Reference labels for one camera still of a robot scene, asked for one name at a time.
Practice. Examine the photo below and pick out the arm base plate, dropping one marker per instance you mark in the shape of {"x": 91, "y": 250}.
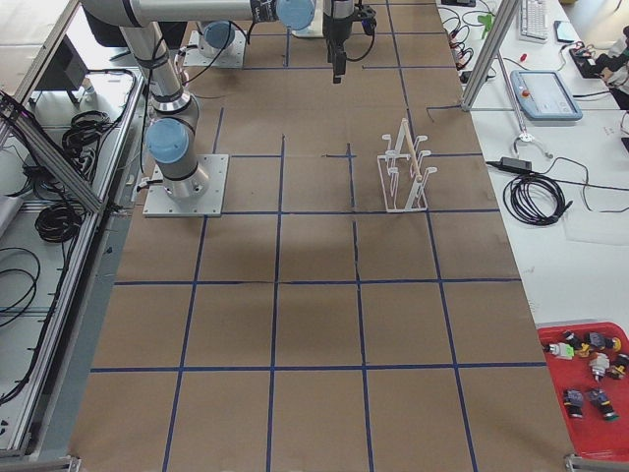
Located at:
{"x": 200, "y": 54}
{"x": 200, "y": 195}

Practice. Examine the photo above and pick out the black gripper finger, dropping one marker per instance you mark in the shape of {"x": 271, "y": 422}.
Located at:
{"x": 338, "y": 61}

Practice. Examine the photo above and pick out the red parts tray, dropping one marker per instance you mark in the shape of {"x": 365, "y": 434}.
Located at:
{"x": 588, "y": 364}

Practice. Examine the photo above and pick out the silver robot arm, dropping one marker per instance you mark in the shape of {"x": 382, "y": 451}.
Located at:
{"x": 218, "y": 37}
{"x": 170, "y": 139}

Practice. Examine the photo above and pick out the brown paper table cover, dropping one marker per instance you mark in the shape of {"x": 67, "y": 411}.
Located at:
{"x": 307, "y": 328}

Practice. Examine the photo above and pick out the white wire cup rack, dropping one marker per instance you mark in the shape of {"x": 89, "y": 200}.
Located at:
{"x": 402, "y": 175}

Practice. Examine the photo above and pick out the white keyboard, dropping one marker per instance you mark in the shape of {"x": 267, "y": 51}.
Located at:
{"x": 531, "y": 21}

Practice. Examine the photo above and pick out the black power adapter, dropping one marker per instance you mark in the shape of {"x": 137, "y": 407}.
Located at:
{"x": 515, "y": 165}

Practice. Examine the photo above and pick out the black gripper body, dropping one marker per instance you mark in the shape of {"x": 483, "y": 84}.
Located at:
{"x": 337, "y": 29}

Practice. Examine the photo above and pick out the blue teach pendant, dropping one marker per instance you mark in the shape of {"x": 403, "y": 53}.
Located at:
{"x": 543, "y": 96}

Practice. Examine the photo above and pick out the aluminium frame post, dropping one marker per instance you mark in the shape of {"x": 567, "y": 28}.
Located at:
{"x": 502, "y": 21}

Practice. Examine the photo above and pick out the cream plastic tray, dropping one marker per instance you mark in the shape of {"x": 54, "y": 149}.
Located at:
{"x": 309, "y": 32}

